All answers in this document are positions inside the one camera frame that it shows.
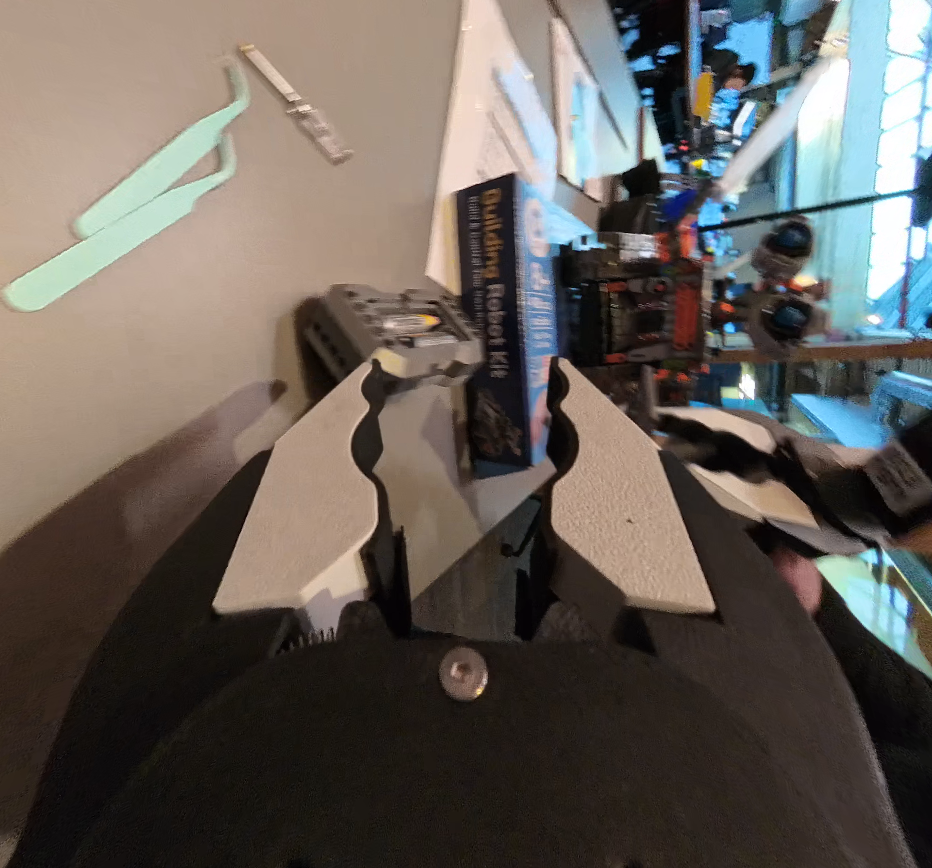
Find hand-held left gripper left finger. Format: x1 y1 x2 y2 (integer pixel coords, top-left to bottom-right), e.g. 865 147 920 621
215 362 387 619

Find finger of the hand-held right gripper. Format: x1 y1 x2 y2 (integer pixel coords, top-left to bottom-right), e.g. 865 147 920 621
653 406 780 469
699 465 824 537

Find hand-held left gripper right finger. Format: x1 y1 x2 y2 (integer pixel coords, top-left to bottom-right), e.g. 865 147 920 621
547 359 717 619

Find grey toy battery box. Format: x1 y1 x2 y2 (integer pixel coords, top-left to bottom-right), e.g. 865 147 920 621
299 283 489 392

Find silver battery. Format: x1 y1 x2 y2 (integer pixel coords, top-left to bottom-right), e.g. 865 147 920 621
382 308 445 338

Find small clear-handled screwdriver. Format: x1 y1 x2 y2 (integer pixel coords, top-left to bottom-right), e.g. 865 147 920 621
238 43 355 166

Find person's right forearm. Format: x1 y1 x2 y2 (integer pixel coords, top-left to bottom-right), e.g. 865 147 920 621
809 534 932 868

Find person's right hand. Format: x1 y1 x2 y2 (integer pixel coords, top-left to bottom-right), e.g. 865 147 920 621
769 545 824 614

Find tracked building-block toy robot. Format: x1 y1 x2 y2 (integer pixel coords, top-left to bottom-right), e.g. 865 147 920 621
561 213 824 406

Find blue robot kit box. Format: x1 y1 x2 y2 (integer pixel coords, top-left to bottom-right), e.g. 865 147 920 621
456 174 562 479

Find teal tweezers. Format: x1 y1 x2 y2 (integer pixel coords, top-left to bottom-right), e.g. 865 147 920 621
0 61 251 313

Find black-and-white instruction booklet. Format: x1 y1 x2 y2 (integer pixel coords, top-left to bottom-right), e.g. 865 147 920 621
551 17 605 185

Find white instruction sheet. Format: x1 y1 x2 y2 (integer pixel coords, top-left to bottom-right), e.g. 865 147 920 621
426 0 562 287

